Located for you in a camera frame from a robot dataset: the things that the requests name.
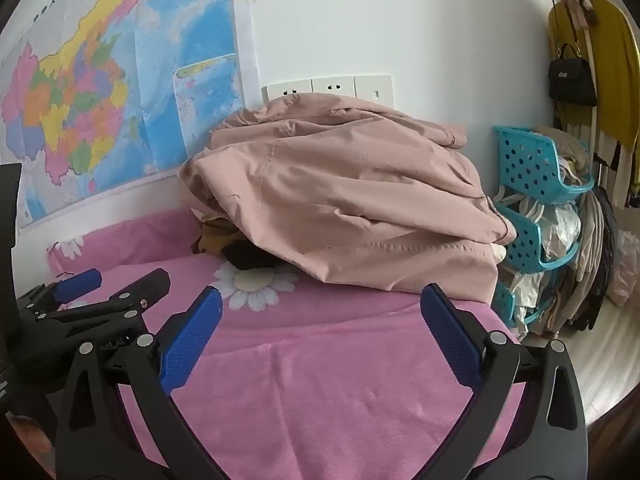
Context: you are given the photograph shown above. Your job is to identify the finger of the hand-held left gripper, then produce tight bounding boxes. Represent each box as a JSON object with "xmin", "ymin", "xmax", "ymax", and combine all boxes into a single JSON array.
[
  {"xmin": 20, "ymin": 269, "xmax": 104, "ymax": 317},
  {"xmin": 40, "ymin": 268, "xmax": 172, "ymax": 333}
]

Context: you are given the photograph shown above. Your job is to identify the white wall socket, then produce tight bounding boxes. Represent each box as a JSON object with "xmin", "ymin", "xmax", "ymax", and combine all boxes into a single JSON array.
[
  {"xmin": 354, "ymin": 75, "xmax": 394, "ymax": 109},
  {"xmin": 311, "ymin": 77, "xmax": 356, "ymax": 97},
  {"xmin": 262, "ymin": 81, "xmax": 313, "ymax": 104}
]

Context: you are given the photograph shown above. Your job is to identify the black handbag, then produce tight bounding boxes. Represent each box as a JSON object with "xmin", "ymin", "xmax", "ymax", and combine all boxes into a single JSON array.
[{"xmin": 549, "ymin": 44, "xmax": 598, "ymax": 107}]

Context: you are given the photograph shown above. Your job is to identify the teal plastic basket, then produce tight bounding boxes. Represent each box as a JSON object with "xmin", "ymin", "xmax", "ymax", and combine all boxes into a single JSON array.
[
  {"xmin": 492, "ymin": 125, "xmax": 596, "ymax": 206},
  {"xmin": 495, "ymin": 280, "xmax": 551, "ymax": 327},
  {"xmin": 492, "ymin": 202, "xmax": 581, "ymax": 273}
]

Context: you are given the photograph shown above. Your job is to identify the mustard brown garment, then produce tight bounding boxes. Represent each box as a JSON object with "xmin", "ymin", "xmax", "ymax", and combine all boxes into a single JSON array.
[{"xmin": 192, "ymin": 215, "xmax": 251, "ymax": 257}]

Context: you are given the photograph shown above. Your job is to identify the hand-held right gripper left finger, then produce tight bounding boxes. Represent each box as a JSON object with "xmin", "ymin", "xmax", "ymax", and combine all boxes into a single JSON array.
[{"xmin": 56, "ymin": 285, "xmax": 236, "ymax": 480}]

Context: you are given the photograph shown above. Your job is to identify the pink floral bedsheet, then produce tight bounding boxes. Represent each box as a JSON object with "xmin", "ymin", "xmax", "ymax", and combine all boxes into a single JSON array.
[{"xmin": 45, "ymin": 207, "xmax": 526, "ymax": 480}]

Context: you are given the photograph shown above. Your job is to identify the colourful wall map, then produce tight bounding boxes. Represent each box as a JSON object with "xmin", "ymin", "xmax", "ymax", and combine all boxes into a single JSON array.
[{"xmin": 0, "ymin": 0, "xmax": 258, "ymax": 233}]

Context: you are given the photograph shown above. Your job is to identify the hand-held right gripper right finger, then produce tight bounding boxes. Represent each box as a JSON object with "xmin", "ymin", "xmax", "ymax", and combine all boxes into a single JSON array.
[{"xmin": 420, "ymin": 284, "xmax": 588, "ymax": 480}]

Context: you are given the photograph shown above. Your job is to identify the yellow hanging garment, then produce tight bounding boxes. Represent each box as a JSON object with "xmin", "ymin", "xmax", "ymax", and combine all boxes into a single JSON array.
[{"xmin": 547, "ymin": 0, "xmax": 640, "ymax": 150}]

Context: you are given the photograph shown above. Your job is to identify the dusty pink garment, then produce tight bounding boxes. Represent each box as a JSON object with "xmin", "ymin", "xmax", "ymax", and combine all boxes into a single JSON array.
[{"xmin": 179, "ymin": 94, "xmax": 518, "ymax": 308}]

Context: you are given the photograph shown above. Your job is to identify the beige hanging clothes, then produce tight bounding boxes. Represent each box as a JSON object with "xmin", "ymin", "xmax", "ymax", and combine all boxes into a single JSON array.
[{"xmin": 545, "ymin": 187, "xmax": 618, "ymax": 335}]

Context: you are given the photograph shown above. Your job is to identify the white plastic bags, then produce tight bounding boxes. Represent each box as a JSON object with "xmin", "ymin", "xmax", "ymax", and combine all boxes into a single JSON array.
[{"xmin": 515, "ymin": 195, "xmax": 581, "ymax": 262}]

